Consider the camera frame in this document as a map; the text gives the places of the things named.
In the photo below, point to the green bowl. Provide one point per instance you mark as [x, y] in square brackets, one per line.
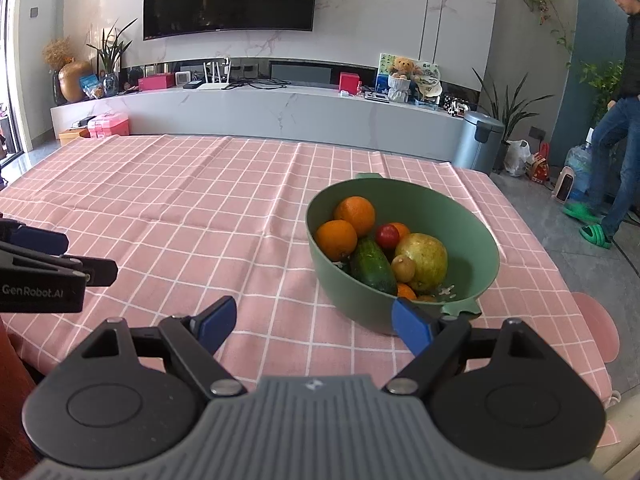
[450, 220]

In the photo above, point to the yellow-green pear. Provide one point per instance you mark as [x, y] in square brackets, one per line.
[426, 260]

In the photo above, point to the dried flower bunch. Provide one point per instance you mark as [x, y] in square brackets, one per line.
[57, 52]

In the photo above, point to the green slipper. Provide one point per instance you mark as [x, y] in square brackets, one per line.
[596, 236]
[580, 211]

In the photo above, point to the blue snack bag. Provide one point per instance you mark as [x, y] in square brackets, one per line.
[90, 85]

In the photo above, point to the white router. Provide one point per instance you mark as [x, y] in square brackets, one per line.
[214, 81]

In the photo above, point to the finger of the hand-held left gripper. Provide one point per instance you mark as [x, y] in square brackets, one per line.
[45, 242]
[95, 272]

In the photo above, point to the white cap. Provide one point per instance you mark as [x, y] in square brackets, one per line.
[431, 89]

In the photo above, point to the kiwi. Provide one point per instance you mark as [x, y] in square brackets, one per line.
[402, 267]

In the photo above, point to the blue water bottle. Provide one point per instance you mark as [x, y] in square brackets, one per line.
[582, 165]

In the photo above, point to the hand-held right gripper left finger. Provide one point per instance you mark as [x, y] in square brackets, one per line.
[220, 317]

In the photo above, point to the white plastic bag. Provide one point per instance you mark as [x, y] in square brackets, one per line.
[517, 157]

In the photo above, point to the tall leafy floor plant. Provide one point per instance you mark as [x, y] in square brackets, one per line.
[505, 107]

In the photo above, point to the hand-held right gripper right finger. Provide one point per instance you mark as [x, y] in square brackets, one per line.
[412, 325]

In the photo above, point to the grey-blue trash can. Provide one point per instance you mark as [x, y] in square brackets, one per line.
[477, 145]

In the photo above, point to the pink checked tablecloth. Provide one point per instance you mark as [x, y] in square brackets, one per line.
[200, 200]

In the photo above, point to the pink storage box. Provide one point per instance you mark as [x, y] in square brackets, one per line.
[107, 126]

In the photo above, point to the green potted plant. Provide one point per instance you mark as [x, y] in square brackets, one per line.
[112, 52]

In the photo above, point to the hanging vine plant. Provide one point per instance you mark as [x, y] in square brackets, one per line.
[542, 7]

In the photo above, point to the white desk clock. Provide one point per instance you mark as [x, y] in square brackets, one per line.
[182, 79]

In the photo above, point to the white marble tv console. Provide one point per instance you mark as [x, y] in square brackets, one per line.
[275, 110]

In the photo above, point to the red cherry tomato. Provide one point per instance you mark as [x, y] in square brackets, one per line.
[387, 236]

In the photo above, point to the orange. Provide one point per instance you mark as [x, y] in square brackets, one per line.
[406, 291]
[355, 215]
[401, 228]
[336, 239]

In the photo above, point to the white space heater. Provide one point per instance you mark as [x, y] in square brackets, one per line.
[565, 189]

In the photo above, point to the green cucumber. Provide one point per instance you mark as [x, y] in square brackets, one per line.
[372, 266]

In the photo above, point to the red gift bag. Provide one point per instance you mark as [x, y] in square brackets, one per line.
[540, 166]

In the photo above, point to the red box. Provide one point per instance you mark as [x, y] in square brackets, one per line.
[349, 82]

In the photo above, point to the pink flat box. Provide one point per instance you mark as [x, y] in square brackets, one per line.
[156, 81]

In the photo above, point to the pink chair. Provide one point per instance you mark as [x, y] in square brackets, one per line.
[595, 330]

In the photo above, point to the golden brown vase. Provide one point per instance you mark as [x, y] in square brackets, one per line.
[75, 81]

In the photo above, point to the wooden box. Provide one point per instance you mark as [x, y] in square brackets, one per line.
[74, 133]

